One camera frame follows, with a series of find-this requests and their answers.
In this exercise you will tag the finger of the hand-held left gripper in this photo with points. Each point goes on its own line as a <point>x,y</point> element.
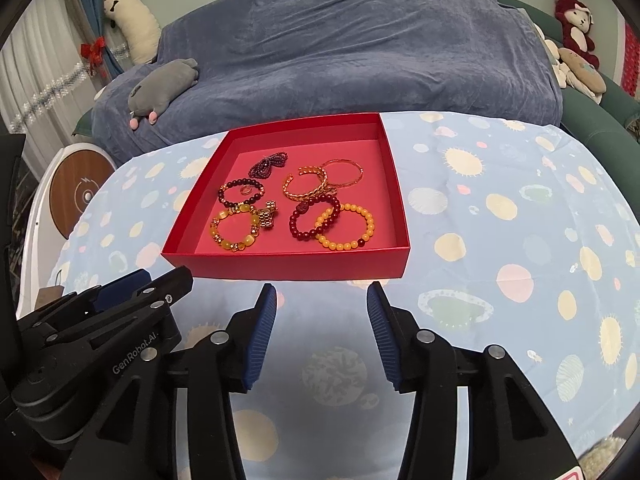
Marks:
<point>172,285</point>
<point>120,287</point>

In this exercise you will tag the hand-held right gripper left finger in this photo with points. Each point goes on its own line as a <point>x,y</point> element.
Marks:
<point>260,340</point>

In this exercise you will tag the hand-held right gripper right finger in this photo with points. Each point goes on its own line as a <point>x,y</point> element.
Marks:
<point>382,340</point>

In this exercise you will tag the gold wristwatch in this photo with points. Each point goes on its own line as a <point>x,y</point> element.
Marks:
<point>267,217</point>

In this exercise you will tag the red box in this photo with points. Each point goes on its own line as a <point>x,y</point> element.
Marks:
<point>225,152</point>

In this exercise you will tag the blue planet print tablecloth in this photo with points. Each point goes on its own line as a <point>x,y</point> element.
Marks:
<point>500,260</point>

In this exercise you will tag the dark furniture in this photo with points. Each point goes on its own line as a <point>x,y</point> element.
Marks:
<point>10,185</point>

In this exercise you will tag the dark purple beaded bow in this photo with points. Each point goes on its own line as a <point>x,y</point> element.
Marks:
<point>267,165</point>

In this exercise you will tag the thin gold bangle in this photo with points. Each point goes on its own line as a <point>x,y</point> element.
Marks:
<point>360,174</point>

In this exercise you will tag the grey plush toy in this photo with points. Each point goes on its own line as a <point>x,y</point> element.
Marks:
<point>160,85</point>

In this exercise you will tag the silver tinsel garland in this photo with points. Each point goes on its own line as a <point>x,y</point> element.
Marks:
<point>45,97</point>

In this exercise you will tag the white curtain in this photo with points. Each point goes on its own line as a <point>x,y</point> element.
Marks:
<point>30,75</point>

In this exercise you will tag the red bow curtain tie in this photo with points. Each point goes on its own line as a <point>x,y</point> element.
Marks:
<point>92,50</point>

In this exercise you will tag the white plush toy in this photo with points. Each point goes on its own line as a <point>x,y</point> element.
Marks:
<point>135,25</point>

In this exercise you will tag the blue curtain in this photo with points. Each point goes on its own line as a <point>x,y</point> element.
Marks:
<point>92,0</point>

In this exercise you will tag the blue-grey sofa cover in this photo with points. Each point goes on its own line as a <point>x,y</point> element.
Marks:
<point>350,50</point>

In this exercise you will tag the green sofa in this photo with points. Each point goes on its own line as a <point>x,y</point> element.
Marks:
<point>600,130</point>

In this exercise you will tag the beige cookie plush toy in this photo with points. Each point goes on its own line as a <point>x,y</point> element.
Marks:
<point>582,70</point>

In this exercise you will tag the red monkey plush toy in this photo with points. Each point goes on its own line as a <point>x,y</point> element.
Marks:
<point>575,35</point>

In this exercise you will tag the red wall hanging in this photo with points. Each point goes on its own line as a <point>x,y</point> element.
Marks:
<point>631,60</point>

